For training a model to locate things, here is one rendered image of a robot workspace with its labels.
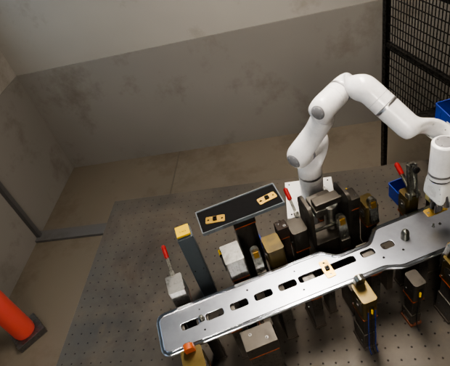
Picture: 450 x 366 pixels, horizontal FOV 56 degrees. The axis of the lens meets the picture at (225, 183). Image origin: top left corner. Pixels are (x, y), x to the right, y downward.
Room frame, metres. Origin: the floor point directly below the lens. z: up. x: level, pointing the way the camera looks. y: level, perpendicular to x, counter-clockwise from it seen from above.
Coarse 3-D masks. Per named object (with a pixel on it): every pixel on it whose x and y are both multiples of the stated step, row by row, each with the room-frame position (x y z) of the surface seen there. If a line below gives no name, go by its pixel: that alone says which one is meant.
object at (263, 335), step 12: (264, 324) 0.81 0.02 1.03; (240, 336) 0.79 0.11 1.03; (252, 336) 0.78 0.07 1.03; (264, 336) 0.77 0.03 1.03; (276, 336) 0.75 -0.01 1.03; (252, 348) 0.74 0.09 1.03; (264, 348) 0.74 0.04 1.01; (276, 348) 0.74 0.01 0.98; (252, 360) 0.73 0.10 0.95; (264, 360) 0.74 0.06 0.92; (276, 360) 0.74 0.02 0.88
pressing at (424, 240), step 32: (384, 224) 1.09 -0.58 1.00; (416, 224) 1.04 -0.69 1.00; (448, 224) 1.00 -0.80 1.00; (320, 256) 1.04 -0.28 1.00; (384, 256) 0.95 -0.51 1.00; (416, 256) 0.90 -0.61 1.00; (256, 288) 0.99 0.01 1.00; (288, 288) 0.94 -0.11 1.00; (320, 288) 0.90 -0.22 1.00; (160, 320) 0.98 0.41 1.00; (224, 320) 0.89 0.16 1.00; (256, 320) 0.85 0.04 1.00
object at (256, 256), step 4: (252, 248) 1.10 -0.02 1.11; (256, 248) 1.09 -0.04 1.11; (252, 252) 1.09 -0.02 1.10; (256, 252) 1.08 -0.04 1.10; (252, 256) 1.08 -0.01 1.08; (256, 256) 1.08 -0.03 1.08; (260, 256) 1.08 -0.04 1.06; (256, 260) 1.08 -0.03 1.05; (260, 260) 1.08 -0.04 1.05; (256, 264) 1.07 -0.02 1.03; (260, 264) 1.07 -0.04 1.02; (256, 268) 1.07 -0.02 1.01; (260, 268) 1.07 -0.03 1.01; (264, 268) 1.07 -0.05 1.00
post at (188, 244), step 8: (192, 232) 1.29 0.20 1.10; (184, 240) 1.23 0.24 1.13; (192, 240) 1.23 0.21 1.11; (184, 248) 1.23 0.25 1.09; (192, 248) 1.23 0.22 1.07; (184, 256) 1.23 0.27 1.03; (192, 256) 1.23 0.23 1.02; (200, 256) 1.23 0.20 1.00; (192, 264) 1.23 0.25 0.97; (200, 264) 1.23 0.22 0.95; (192, 272) 1.23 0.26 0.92; (200, 272) 1.23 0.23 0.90; (208, 272) 1.24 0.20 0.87; (200, 280) 1.23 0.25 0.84; (208, 280) 1.23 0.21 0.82; (200, 288) 1.23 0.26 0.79; (208, 288) 1.23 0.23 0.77; (216, 288) 1.26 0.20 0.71
